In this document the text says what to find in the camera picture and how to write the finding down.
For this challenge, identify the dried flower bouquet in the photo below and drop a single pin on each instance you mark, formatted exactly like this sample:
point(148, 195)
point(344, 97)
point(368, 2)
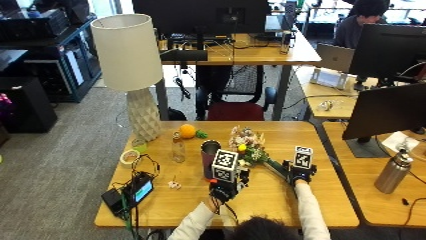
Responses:
point(249, 146)

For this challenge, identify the white table lamp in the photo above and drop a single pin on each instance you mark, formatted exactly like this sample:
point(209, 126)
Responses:
point(128, 53)

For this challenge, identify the person's left hand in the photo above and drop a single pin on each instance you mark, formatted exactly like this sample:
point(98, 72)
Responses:
point(227, 192)

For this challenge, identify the green knitted toy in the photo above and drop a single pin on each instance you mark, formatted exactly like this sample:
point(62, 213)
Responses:
point(201, 134)

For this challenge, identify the black bag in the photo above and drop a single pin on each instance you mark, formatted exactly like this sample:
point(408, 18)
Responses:
point(176, 115)

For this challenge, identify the silver laptop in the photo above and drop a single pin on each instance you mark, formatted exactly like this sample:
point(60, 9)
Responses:
point(335, 57)

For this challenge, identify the black device with screen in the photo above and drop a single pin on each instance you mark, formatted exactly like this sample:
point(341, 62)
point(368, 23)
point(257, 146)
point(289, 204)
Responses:
point(142, 189)

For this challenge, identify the white marker cube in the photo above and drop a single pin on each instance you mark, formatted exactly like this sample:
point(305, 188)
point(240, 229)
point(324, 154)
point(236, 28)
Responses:
point(303, 157)
point(225, 165)

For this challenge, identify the dark purple metal tumbler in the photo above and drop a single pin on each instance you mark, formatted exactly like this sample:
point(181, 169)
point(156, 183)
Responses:
point(208, 160)

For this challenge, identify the roll of tape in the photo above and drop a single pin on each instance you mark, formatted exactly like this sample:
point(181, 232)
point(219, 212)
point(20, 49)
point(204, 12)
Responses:
point(130, 156)

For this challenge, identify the black computer tower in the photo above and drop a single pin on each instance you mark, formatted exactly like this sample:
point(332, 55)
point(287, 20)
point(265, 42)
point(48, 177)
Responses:
point(27, 103)

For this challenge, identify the person's right hand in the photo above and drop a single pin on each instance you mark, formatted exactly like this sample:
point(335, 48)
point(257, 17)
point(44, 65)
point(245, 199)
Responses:
point(301, 174)

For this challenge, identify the steel water bottle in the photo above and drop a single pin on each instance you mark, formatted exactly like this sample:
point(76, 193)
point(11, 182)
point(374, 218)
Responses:
point(393, 173)

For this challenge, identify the black computer monitor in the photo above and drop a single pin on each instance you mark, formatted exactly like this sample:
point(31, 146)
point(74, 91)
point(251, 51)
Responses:
point(386, 111)
point(390, 50)
point(200, 16)

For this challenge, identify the red office chair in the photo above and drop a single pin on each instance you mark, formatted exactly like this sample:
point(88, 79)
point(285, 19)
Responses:
point(235, 106)

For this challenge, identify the black power box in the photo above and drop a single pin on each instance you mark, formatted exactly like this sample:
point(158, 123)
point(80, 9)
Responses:
point(114, 200)

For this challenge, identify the black storage shelf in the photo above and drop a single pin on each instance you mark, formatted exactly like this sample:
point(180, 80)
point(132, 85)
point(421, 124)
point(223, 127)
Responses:
point(48, 50)

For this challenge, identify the orange toy fruit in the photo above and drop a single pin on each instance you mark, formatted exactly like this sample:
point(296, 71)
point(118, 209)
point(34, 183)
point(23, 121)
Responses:
point(187, 131)

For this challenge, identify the white paper sheet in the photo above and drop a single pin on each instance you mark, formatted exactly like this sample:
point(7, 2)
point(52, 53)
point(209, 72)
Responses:
point(400, 141)

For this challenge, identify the small white trinket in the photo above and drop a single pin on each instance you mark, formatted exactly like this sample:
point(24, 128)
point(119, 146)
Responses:
point(175, 185)

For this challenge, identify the clear glass bottle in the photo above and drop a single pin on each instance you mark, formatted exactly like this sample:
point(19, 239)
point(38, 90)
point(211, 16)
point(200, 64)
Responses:
point(179, 150)

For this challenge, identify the clear plastic wrapper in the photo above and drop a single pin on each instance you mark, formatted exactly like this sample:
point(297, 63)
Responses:
point(329, 105)

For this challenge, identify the grey tablet stand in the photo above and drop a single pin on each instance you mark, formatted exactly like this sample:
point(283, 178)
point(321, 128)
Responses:
point(328, 78)

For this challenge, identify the wooden desk with metal legs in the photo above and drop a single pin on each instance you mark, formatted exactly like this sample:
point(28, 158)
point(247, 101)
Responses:
point(267, 55)

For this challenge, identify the small green object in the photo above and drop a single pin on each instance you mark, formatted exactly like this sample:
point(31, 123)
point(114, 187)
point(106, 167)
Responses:
point(140, 146)

